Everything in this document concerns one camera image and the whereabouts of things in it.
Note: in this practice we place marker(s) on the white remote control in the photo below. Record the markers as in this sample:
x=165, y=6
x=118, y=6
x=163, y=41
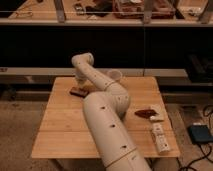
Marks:
x=159, y=139

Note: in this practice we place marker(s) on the wooden shelf with clutter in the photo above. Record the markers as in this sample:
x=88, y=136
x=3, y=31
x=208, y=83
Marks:
x=195, y=13

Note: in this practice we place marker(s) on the small white object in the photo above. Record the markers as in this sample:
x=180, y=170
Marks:
x=158, y=116

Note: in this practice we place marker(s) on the black foot pedal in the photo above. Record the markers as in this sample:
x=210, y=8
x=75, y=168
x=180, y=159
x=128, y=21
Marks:
x=200, y=134

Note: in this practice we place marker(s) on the brown whiteboard eraser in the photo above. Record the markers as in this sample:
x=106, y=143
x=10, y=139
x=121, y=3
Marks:
x=78, y=92

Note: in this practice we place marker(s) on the brown snack packet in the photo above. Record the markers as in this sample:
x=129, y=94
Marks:
x=145, y=113

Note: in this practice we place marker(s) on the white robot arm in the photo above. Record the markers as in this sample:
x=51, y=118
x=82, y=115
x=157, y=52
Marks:
x=103, y=111

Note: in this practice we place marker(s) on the translucent plastic cup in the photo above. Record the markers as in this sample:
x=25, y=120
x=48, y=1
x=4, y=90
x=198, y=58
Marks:
x=115, y=74

